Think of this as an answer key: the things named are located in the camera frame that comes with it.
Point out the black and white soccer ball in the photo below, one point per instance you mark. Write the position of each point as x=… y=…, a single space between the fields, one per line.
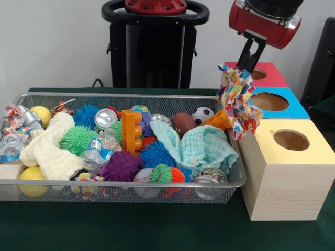
x=202 y=113

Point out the purple spiky rubber ball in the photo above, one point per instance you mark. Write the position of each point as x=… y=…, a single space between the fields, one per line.
x=120 y=166

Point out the silver mesh bin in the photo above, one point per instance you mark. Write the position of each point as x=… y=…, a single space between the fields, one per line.
x=131 y=183

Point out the wooden box with three holes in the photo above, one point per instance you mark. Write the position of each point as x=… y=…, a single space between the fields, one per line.
x=288 y=191

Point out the yellow ball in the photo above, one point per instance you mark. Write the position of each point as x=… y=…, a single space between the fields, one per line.
x=42 y=113
x=32 y=173

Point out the blue globe ball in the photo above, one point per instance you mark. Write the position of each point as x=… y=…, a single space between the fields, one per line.
x=140 y=108

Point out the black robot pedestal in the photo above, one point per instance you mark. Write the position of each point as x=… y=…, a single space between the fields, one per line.
x=154 y=52

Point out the colourful polka dot cloth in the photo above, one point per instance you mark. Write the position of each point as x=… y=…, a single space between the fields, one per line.
x=238 y=102

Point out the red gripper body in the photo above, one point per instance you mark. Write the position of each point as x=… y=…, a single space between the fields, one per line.
x=261 y=24

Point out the blue spiky rubber ball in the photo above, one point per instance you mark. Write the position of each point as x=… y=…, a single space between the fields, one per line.
x=86 y=115

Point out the dark green tablecloth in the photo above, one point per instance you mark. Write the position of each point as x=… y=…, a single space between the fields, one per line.
x=131 y=230
x=327 y=107

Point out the cream yellow cloth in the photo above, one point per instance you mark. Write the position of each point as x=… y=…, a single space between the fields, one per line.
x=47 y=154

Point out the brown toy football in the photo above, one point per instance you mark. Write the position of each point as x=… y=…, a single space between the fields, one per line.
x=183 y=123

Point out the mint green cloth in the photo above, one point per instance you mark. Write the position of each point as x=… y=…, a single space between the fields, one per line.
x=204 y=146

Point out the long orange toy block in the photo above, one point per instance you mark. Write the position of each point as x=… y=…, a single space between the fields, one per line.
x=216 y=120

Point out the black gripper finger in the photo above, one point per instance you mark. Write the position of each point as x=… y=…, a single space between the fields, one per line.
x=244 y=57
x=257 y=56

